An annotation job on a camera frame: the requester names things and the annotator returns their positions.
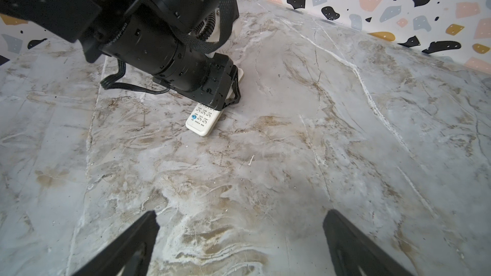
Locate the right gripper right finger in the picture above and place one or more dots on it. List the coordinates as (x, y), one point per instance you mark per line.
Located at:
(353, 253)

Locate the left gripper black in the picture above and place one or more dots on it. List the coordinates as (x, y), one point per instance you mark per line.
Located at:
(211, 81)

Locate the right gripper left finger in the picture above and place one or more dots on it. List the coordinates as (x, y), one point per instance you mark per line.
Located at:
(130, 253)

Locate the white remote control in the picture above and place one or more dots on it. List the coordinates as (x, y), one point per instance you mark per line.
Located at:
(202, 120)

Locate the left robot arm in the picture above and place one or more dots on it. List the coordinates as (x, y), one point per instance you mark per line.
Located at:
(174, 41)

